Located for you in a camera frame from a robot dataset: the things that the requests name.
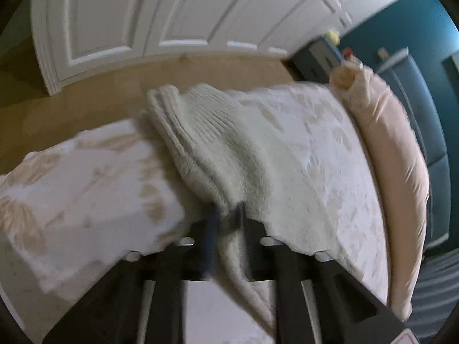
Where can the dark bedside cabinet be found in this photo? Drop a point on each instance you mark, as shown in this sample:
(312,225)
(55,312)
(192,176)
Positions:
(315,61)

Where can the pink folded duvet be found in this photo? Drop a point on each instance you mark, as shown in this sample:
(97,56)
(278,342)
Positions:
(400,170)

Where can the cream knitted sweater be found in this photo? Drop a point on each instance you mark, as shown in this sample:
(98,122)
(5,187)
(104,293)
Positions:
(220,151)

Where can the teal upholstered headboard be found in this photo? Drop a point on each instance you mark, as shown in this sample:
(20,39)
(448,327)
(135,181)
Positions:
(405,79)

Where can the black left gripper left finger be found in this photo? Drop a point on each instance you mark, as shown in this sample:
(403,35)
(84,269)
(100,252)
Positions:
(141,298)

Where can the floral white bedspread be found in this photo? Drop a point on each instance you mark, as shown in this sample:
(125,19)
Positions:
(70,212)

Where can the white panelled wardrobe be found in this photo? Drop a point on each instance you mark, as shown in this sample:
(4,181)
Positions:
(75,39)

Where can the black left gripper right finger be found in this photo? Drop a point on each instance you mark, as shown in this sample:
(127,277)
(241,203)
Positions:
(316,299)

